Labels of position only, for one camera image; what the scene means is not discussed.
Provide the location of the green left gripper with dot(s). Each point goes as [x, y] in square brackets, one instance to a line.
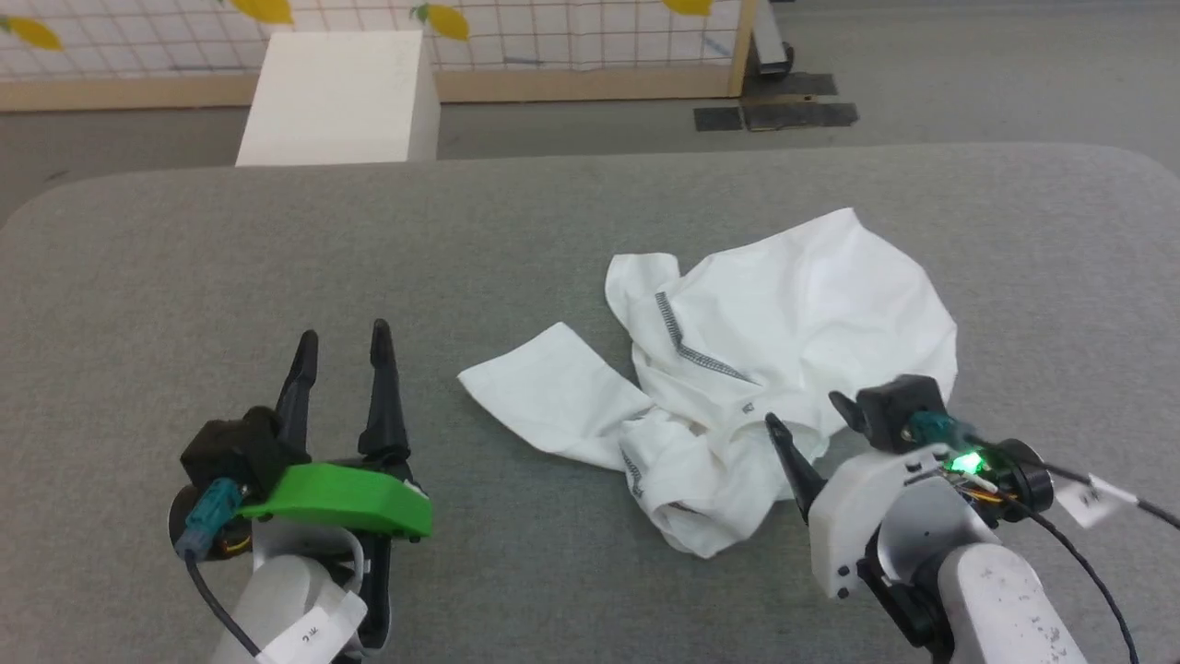
[341, 498]

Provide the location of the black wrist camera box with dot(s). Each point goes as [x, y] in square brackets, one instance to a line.
[235, 452]
[899, 410]

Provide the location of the long black floor tape patch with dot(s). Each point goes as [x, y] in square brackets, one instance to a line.
[800, 115]

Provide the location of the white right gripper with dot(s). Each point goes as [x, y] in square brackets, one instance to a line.
[862, 516]

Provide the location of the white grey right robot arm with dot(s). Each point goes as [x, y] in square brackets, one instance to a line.
[1000, 609]

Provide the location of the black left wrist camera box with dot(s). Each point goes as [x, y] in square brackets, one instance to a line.
[235, 452]

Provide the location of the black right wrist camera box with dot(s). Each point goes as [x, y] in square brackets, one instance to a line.
[899, 410]

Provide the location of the white box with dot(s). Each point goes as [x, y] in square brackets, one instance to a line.
[336, 97]

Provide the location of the white garment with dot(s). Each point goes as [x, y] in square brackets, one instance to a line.
[784, 341]

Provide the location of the small black floor tape patch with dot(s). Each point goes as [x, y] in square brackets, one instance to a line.
[718, 119]

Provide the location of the lemon print grid panel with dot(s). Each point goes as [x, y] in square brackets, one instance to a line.
[553, 37]

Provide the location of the dark metal stand leg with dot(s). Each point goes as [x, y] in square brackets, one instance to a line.
[771, 41]

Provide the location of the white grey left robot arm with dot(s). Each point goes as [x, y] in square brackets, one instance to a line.
[277, 599]

